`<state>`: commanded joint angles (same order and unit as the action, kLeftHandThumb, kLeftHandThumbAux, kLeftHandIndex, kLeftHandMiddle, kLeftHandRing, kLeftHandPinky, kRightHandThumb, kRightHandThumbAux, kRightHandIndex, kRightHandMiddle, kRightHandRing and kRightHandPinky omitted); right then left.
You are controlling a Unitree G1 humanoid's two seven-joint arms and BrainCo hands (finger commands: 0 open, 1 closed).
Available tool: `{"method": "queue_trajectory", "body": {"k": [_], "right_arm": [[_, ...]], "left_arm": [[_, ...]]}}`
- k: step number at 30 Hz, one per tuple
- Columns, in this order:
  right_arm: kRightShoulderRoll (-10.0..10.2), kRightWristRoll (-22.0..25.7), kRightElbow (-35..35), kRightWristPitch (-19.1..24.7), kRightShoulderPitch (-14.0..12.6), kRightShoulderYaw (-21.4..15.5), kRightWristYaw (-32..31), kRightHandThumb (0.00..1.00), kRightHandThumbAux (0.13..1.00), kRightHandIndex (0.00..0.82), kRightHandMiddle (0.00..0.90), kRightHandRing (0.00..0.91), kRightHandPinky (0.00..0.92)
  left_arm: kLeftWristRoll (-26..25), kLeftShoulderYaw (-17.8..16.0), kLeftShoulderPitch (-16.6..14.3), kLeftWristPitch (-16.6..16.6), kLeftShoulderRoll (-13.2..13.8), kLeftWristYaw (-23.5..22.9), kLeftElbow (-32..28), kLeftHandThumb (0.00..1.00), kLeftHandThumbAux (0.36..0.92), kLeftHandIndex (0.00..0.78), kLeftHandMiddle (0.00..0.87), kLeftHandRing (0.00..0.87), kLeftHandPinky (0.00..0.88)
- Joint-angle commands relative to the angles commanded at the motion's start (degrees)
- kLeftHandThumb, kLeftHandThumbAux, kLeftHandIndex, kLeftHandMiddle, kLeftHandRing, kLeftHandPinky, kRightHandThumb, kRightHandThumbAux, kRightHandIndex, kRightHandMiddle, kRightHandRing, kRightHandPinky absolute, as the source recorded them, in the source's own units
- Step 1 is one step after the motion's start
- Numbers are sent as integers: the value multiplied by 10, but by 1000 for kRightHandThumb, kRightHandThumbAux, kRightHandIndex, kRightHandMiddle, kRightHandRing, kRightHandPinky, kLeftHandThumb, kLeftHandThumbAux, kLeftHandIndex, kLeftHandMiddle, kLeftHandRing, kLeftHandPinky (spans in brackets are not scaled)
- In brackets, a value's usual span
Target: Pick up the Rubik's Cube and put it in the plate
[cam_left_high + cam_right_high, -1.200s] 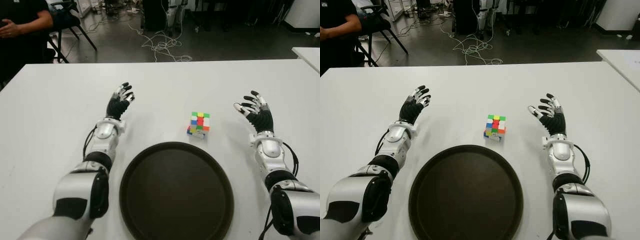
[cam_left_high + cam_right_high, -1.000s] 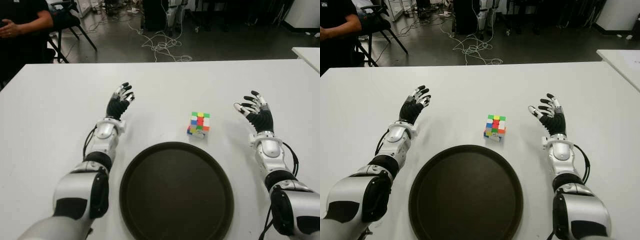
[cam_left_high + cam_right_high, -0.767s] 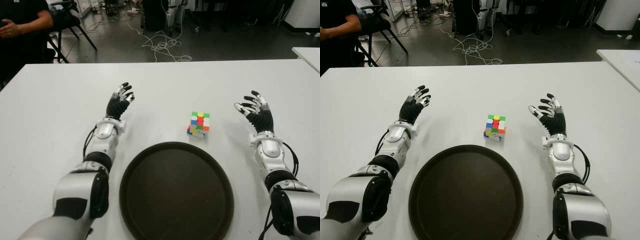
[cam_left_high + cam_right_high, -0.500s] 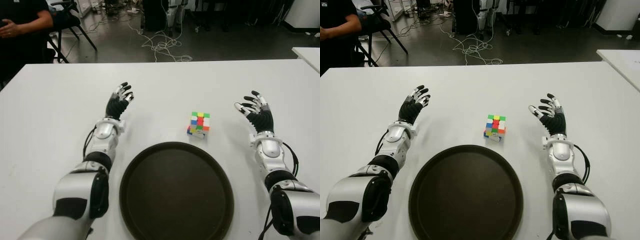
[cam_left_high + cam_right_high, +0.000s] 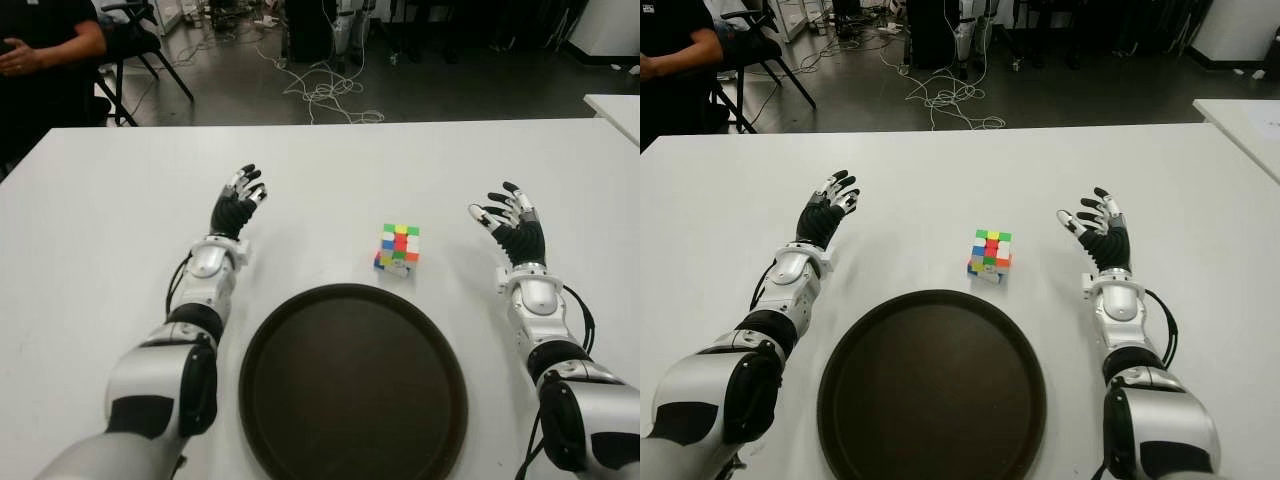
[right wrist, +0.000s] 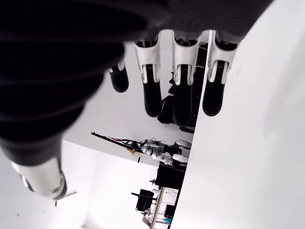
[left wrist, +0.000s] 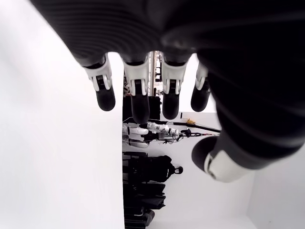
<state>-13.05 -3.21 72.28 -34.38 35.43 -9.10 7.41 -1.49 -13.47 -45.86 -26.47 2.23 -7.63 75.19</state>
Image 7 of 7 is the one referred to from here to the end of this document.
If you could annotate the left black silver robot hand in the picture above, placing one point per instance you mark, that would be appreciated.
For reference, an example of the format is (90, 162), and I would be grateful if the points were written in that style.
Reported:
(214, 47)

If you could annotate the black backpack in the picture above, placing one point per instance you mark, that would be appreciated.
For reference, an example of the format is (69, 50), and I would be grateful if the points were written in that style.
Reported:
(159, 169)

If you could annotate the black pole with yellow clip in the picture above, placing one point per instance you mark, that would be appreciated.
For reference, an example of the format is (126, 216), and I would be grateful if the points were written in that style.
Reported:
(205, 128)

